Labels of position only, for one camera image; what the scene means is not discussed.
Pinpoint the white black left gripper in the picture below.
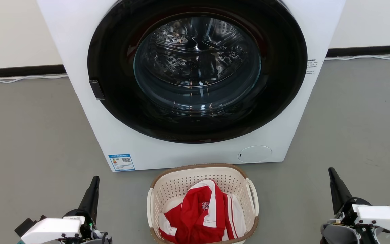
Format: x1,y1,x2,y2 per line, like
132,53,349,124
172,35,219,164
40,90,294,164
21,176,100,244

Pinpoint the white floor cable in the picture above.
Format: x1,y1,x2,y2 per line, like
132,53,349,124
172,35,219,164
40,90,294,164
0,75,68,84
324,53,390,61

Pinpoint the red and white shirt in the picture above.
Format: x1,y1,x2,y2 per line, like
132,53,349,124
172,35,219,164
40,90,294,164
158,180,247,244

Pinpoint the steel washing drum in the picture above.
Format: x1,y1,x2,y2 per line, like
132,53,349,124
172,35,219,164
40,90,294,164
133,17,262,112

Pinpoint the cream perforated laundry basket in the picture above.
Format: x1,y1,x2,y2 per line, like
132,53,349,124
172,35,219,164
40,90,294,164
147,164,259,244

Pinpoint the black door latch handle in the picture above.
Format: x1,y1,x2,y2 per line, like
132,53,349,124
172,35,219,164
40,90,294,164
89,79,105,100

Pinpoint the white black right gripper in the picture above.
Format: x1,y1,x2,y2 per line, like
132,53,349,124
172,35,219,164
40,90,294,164
328,167,390,235

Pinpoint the black round washer door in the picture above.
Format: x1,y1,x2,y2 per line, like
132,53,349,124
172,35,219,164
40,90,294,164
87,0,308,144

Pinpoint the white front-load washing machine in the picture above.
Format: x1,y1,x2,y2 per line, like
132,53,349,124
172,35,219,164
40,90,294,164
37,0,346,172

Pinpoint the round white filter cover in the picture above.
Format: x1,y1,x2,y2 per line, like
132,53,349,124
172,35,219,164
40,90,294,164
238,146,272,163

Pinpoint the blue energy label sticker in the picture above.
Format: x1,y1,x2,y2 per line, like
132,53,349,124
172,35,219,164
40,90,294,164
108,154,135,172

